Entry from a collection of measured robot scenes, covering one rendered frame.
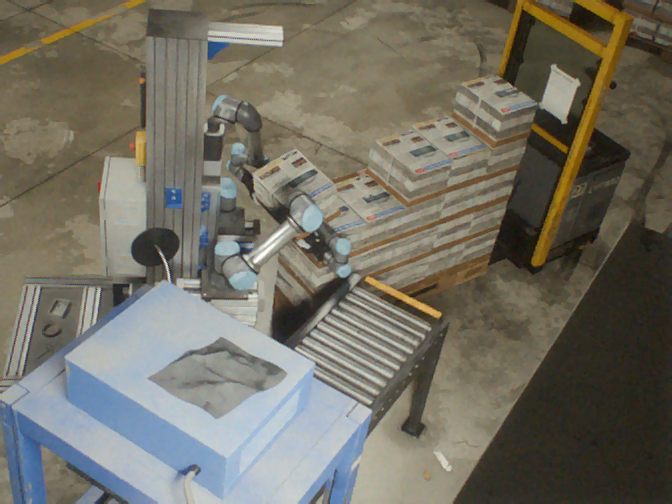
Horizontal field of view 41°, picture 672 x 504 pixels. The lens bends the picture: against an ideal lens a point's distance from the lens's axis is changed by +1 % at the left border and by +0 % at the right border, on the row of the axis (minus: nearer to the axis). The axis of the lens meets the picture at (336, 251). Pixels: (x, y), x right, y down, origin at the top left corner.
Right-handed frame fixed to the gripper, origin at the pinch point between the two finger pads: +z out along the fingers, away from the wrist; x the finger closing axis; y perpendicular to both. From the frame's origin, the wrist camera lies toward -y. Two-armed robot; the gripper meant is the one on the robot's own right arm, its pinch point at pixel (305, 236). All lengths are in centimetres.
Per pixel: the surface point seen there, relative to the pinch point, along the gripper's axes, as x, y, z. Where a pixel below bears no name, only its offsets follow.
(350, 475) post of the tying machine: 82, 73, -154
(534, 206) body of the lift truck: -170, -100, -6
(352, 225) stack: -26.5, -7.6, -5.2
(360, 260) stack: -27.4, -36.7, -7.0
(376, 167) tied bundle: -65, -10, 22
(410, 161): -74, 3, 2
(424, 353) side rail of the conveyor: 1, -2, -95
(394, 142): -78, 1, 21
